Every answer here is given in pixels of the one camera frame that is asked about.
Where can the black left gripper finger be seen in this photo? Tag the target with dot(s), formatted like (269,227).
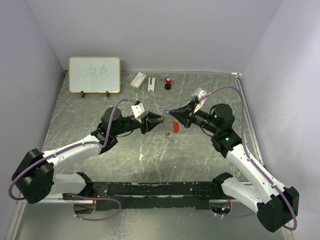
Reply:
(148,125)
(153,117)

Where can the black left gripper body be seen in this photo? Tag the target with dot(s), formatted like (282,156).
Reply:
(128,125)

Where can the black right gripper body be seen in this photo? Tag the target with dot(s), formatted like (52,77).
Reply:
(203,119)

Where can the grey keyring holder red handle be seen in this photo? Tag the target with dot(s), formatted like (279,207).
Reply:
(169,125)

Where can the blue tagged key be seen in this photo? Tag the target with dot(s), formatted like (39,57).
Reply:
(167,111)

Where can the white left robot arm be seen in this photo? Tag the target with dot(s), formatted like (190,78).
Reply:
(40,173)

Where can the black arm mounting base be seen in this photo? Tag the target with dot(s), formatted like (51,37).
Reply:
(148,195)

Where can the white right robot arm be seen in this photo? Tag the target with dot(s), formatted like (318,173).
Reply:
(275,205)

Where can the white stapler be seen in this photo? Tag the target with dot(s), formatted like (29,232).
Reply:
(151,84)

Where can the red and black stamp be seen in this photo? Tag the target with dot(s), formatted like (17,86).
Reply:
(168,82)

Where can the white and green carton box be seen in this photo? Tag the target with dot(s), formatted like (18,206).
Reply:
(138,80)

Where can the clear plastic cup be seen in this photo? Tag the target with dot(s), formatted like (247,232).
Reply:
(164,74)

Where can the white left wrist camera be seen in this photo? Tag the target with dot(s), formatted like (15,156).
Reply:
(139,111)

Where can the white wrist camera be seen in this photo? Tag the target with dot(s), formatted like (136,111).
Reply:
(139,111)
(197,95)

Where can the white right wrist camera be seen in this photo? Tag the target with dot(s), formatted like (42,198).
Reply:
(197,95)

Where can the small whiteboard with yellow frame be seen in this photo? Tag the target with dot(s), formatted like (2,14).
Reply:
(94,74)

